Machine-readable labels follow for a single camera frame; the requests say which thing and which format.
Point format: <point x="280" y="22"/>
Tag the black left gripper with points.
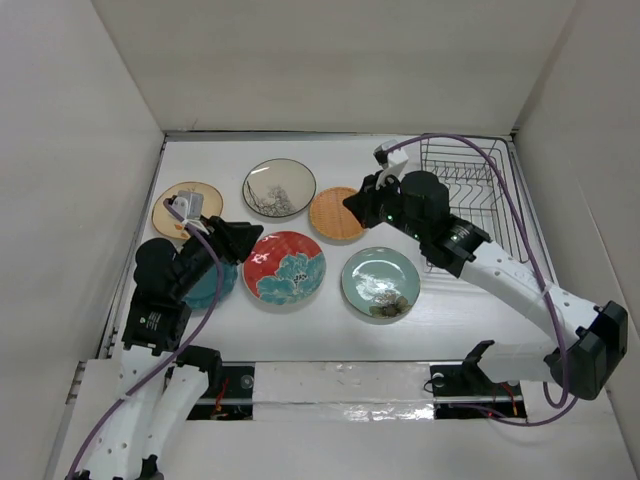
<point x="233" y="240"/>

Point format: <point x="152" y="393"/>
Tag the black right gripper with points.
<point x="362" y="204"/>

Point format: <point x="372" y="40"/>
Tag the orange woven plate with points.
<point x="331" y="218"/>

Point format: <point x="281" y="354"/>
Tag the red plate with teal flower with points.
<point x="284" y="268"/>

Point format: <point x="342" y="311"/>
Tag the grey plate with tree branches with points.
<point x="279" y="188"/>

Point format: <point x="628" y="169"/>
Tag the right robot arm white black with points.
<point x="586" y="342"/>

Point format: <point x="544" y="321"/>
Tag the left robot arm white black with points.
<point x="162" y="373"/>

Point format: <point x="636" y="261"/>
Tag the dark teal scalloped plate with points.
<point x="203" y="292"/>

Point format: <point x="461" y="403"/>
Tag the light green plate with flower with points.
<point x="381" y="283"/>

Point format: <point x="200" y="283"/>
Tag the beige plate with bird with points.
<point x="165" y="224"/>

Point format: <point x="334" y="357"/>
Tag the white foam front bar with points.
<point x="342" y="392"/>

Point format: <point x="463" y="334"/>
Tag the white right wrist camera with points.
<point x="391" y="158"/>

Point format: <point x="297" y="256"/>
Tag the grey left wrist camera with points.
<point x="188" y="204"/>

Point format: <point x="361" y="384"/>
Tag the black wire dish rack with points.
<point x="482" y="186"/>

